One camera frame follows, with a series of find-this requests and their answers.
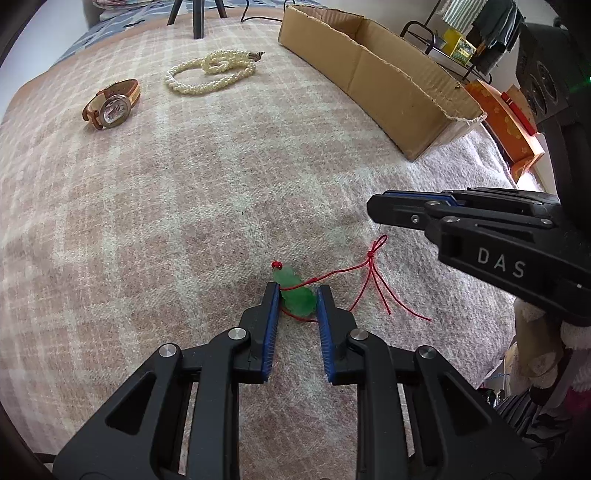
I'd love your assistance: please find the black tripod stand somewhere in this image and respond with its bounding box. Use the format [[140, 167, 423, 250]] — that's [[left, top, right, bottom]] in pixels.
[[167, 0, 228, 40]]

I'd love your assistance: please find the red flat box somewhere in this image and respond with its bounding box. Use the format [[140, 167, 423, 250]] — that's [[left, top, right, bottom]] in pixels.
[[501, 91, 540, 136]]

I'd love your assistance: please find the orange cloth covered table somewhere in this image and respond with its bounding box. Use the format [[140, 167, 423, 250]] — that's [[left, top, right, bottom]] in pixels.
[[463, 79, 546, 183]]

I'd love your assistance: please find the green striped towel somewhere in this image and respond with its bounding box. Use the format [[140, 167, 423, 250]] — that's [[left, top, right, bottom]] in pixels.
[[441, 0, 481, 28]]

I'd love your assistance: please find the person's striped clothing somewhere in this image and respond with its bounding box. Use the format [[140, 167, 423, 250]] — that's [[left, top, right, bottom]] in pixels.
[[480, 388, 591, 467]]

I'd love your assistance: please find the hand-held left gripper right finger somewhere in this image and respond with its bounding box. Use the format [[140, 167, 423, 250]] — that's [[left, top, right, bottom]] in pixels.
[[315, 284, 541, 480]]

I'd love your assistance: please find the green yellow carton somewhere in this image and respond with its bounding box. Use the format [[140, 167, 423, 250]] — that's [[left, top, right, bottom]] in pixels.
[[450, 39, 477, 63]]

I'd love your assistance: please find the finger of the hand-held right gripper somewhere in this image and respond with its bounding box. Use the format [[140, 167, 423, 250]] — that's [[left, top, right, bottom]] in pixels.
[[367, 194, 557, 232], [385, 187, 561, 213]]

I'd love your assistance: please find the dark hanging jacket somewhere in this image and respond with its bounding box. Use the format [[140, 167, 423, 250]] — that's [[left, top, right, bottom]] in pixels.
[[471, 0, 525, 70]]

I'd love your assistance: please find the black metal clothes rack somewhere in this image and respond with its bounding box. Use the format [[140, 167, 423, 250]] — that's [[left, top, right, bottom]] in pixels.
[[399, 0, 497, 86]]

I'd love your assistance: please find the brown strap wristwatch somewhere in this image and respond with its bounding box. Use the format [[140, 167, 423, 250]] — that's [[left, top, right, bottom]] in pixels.
[[82, 78, 140, 131]]

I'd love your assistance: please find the black ring light cable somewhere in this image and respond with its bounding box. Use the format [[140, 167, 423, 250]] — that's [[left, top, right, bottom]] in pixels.
[[239, 0, 284, 24]]

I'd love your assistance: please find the twisted white pearl necklace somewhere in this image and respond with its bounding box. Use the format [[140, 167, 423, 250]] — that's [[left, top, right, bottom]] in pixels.
[[165, 50, 266, 97]]

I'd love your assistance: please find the green jade pendant red string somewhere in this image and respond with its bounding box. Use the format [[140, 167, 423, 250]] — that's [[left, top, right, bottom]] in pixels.
[[271, 234, 433, 324]]

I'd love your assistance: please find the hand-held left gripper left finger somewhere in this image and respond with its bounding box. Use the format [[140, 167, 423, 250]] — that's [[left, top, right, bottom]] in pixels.
[[53, 281, 282, 480]]

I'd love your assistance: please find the blue patterned bed sheet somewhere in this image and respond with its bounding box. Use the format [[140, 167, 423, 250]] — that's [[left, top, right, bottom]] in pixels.
[[51, 0, 296, 65]]

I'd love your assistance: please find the cardboard box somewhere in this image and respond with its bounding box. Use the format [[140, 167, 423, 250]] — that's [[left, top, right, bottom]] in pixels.
[[278, 4, 489, 161]]

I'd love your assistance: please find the pink checked blanket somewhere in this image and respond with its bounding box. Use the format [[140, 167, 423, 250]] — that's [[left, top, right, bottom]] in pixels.
[[0, 9, 546, 467]]

